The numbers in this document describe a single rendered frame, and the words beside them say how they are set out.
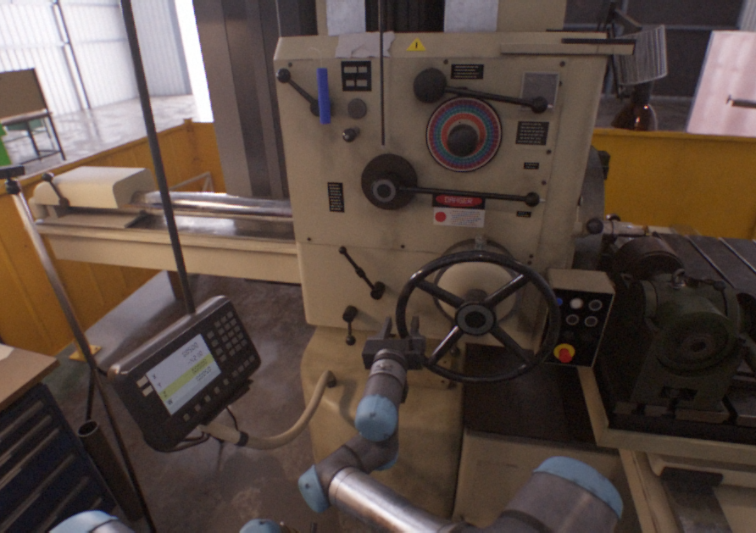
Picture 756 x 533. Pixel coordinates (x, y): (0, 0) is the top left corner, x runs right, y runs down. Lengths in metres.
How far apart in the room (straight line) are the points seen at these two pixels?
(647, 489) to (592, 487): 0.94
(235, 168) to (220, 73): 0.40
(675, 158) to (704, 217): 0.56
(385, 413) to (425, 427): 0.91
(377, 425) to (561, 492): 0.33
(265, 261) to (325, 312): 0.44
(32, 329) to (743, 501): 3.46
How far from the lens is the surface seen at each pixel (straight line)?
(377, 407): 0.80
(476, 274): 1.06
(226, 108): 2.01
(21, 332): 3.24
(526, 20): 1.70
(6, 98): 9.11
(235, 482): 2.38
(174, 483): 2.49
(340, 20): 1.77
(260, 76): 1.91
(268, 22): 1.88
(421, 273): 0.93
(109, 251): 2.16
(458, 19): 1.69
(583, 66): 1.07
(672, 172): 3.89
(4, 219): 3.10
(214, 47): 2.00
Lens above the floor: 1.90
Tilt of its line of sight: 29 degrees down
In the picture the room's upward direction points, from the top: 1 degrees counter-clockwise
